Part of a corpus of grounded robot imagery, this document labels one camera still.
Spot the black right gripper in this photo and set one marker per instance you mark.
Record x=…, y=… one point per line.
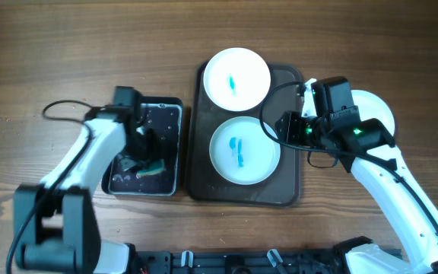
x=290, y=132

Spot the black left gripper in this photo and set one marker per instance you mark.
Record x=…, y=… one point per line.
x=155, y=148

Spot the green yellow sponge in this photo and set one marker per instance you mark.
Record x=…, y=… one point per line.
x=152, y=169

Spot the white plate front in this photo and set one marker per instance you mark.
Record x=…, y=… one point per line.
x=375, y=110

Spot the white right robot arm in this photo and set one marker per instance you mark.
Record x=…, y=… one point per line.
x=414, y=218

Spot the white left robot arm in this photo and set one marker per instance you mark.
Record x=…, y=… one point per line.
x=55, y=227

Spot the black metal water tray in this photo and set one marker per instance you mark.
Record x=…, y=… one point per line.
x=164, y=115

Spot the dark brown serving tray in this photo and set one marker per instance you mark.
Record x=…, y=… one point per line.
x=203, y=182

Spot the white plate blue stain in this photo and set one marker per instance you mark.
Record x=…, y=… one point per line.
x=237, y=79

